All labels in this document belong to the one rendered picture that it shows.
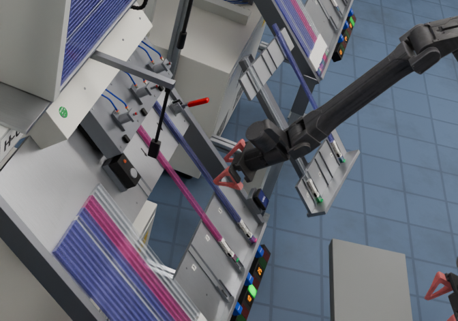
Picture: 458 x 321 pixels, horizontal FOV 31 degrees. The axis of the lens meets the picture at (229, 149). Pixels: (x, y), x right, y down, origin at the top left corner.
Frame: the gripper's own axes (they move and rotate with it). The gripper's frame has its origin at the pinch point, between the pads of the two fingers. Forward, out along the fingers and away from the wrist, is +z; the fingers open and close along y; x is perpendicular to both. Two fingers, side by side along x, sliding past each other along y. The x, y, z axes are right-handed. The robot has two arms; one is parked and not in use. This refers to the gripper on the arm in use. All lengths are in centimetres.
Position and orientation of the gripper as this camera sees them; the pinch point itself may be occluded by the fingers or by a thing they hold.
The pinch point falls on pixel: (221, 170)
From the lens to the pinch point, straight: 217.7
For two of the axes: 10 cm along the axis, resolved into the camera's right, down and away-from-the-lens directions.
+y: -2.8, 5.9, -7.6
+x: 5.2, 7.5, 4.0
